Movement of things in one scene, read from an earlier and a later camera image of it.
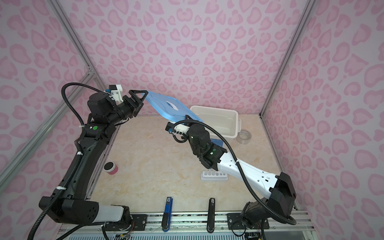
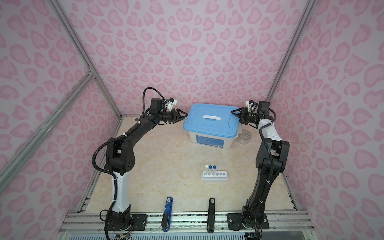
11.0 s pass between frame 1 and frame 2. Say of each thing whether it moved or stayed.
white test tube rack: stayed
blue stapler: stayed
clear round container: stayed
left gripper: moved
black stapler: stayed
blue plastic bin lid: moved
